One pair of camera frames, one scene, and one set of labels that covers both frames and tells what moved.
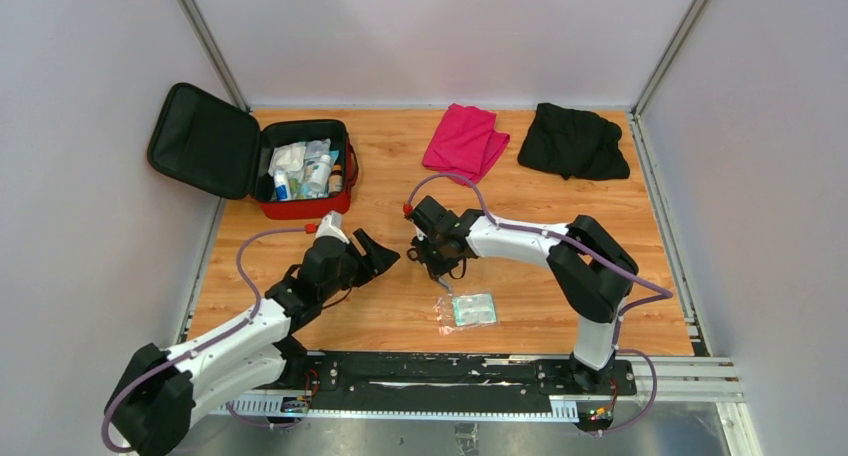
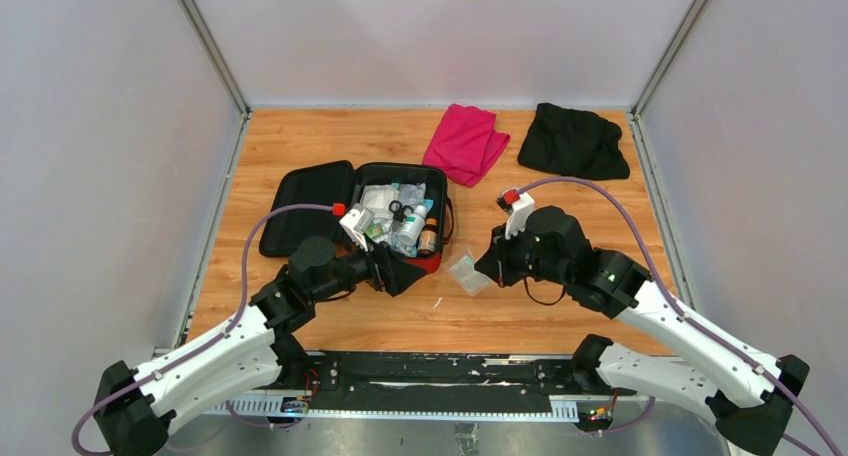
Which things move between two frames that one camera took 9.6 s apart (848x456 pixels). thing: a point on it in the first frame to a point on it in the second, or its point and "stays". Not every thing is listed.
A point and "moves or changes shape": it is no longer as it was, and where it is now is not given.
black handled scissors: (444, 283) to (399, 214)
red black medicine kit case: (291, 169) to (334, 208)
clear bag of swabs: (314, 150) moves or changes shape
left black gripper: (375, 261) to (389, 270)
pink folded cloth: (466, 143) stays
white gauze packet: (289, 157) to (378, 198)
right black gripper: (439, 269) to (495, 263)
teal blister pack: (465, 309) to (465, 271)
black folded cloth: (574, 143) stays
